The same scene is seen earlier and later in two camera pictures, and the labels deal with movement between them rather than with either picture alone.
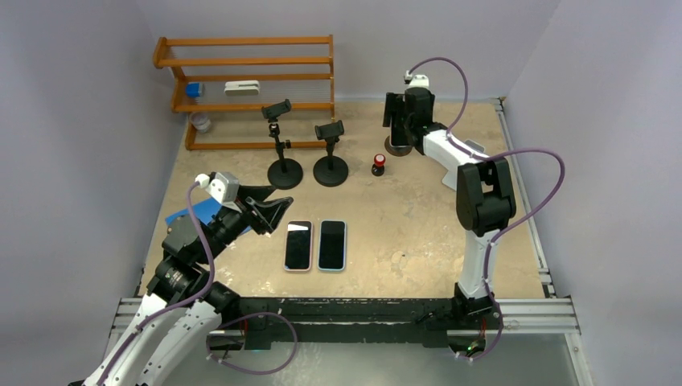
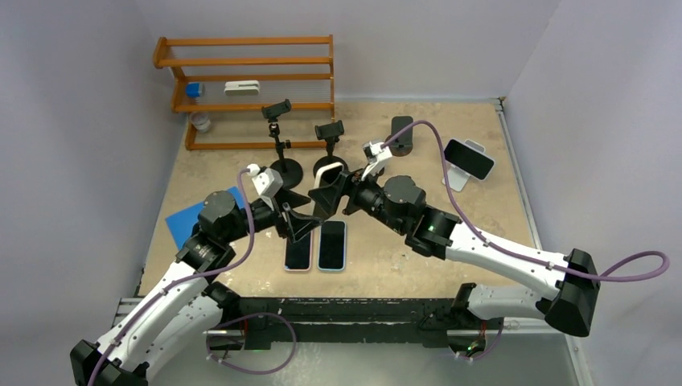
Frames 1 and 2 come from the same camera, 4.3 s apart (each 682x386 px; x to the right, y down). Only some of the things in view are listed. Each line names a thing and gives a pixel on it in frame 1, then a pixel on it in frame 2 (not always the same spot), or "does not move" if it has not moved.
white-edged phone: x=298 y=246 does not move
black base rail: x=293 y=323 does not move
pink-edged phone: x=332 y=244 does not move
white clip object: x=242 y=88 does not move
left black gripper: x=251 y=198 → x=293 y=225
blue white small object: x=194 y=89 does not move
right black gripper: x=390 y=108 → x=327 y=198
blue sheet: x=204 y=211 → x=182 y=223
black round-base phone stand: x=330 y=170 does not move
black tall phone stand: x=284 y=173 does not move
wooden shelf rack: x=232 y=74 does not move
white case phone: x=398 y=134 → x=326 y=174
